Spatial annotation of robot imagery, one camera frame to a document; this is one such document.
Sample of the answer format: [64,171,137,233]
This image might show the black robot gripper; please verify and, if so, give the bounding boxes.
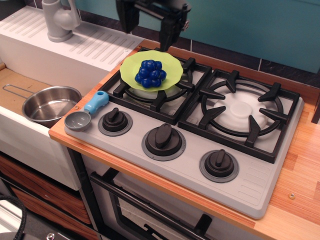
[116,0,191,52]

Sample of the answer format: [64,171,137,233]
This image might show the blue toy blueberry cluster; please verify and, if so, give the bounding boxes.
[134,59,167,89]

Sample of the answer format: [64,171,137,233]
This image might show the lime green plastic plate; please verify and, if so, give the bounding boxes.
[120,50,184,92]

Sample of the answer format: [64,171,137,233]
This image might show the blue grey toy spoon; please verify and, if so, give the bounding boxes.
[64,90,109,132]

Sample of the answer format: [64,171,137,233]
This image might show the white toy sink unit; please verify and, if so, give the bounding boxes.
[0,6,142,191]

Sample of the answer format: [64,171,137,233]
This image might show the stainless steel pot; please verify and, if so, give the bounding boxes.
[2,84,82,128]

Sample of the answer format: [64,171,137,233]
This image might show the black left burner grate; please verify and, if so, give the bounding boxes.
[100,56,212,125]

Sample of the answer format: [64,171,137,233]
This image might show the black burner grate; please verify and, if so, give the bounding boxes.
[178,69,304,164]
[100,56,212,125]

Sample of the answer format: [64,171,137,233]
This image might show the grey toy faucet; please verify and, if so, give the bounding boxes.
[41,0,81,43]

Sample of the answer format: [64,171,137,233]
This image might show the black left stove knob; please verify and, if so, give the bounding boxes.
[98,107,133,137]

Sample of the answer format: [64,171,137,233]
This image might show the black stove knob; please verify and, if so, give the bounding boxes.
[199,149,240,184]
[98,107,133,137]
[141,123,187,162]

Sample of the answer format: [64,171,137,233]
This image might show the black middle stove knob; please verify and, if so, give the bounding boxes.
[141,123,187,162]

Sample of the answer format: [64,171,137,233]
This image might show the grey toy stove top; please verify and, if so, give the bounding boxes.
[65,68,295,219]

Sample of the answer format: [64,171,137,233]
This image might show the black right burner grate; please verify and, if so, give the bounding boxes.
[178,69,304,164]

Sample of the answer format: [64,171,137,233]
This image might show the black right stove knob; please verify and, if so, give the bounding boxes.
[199,149,240,184]

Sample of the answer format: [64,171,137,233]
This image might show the wooden drawer front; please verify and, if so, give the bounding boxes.
[0,152,98,240]

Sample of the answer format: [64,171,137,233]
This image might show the oven door with handle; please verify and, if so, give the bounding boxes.
[89,168,254,240]

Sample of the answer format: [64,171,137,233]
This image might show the black braided cable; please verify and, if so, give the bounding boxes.
[0,194,27,240]

